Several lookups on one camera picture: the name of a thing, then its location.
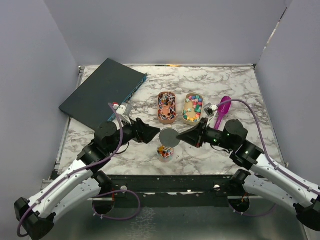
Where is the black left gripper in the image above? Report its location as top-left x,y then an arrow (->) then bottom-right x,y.
107,114 -> 161,154

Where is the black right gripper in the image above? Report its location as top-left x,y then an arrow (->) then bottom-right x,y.
177,117 -> 235,151

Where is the beige tray of star candies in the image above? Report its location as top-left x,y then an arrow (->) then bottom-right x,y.
182,93 -> 204,126

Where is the silver round jar lid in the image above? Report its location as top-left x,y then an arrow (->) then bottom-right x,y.
159,127 -> 181,148

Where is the clear plastic jar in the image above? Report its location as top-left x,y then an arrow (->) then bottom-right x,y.
157,145 -> 174,163

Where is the pink tray of lollipops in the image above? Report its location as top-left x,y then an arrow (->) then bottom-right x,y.
157,91 -> 177,124

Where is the purple plastic scoop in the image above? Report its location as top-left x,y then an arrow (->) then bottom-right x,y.
213,101 -> 231,130

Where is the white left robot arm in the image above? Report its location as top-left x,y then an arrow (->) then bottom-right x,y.
14,118 -> 161,240

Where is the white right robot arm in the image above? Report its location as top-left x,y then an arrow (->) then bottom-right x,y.
177,118 -> 320,231

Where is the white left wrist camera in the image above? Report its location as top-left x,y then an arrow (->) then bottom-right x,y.
116,102 -> 132,117

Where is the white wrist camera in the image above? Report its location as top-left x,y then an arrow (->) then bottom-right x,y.
116,102 -> 132,117
203,103 -> 218,119

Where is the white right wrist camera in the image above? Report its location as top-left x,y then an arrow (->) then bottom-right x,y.
203,103 -> 218,119

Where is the dark teal network switch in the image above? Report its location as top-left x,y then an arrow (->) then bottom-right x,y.
59,58 -> 147,131

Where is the black mounting rail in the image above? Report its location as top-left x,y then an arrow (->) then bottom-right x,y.
91,172 -> 245,208

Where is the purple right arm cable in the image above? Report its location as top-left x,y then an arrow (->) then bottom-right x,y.
212,99 -> 320,217

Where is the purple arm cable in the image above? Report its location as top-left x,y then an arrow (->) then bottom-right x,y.
17,102 -> 141,238
212,99 -> 320,217

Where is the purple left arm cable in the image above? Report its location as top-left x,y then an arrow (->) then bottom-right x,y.
17,102 -> 141,238

